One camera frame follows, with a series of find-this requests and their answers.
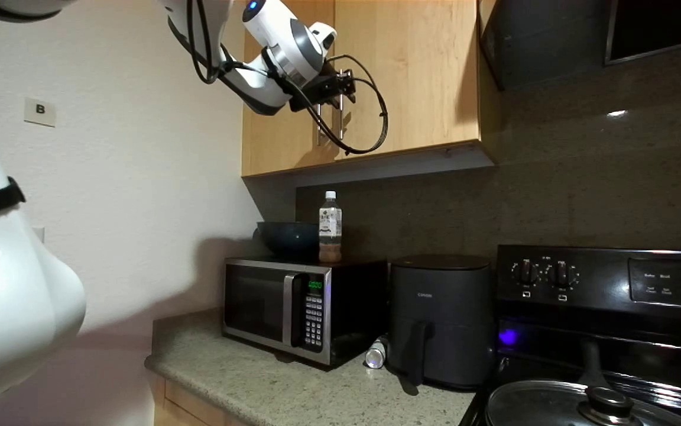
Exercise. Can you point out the black air fryer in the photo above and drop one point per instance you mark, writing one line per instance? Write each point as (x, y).
(440, 323)

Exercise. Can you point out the black range hood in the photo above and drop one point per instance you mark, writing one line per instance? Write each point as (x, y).
(529, 40)

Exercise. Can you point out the dark blue bowl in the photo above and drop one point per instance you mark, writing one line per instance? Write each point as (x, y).
(290, 239)

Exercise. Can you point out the small clear glass object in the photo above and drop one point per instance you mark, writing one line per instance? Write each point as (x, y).
(375, 358)

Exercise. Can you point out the white wall thermostat plate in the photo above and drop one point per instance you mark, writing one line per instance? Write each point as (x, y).
(39, 111)

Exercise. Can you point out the wooden lower cabinet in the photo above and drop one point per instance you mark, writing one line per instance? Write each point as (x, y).
(176, 406)

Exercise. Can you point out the stainless steel microwave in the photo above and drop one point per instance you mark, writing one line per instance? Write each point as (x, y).
(312, 312)

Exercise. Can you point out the pan with glass lid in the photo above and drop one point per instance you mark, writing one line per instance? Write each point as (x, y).
(589, 400)

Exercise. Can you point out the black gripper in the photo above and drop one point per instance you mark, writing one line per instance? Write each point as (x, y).
(326, 85)

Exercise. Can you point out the brown liquid bottle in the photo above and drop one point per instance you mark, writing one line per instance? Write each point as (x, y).
(329, 228)

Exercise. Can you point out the black stove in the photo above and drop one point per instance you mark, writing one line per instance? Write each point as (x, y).
(553, 298)

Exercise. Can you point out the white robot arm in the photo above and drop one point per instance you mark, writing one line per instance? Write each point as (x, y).
(40, 298)

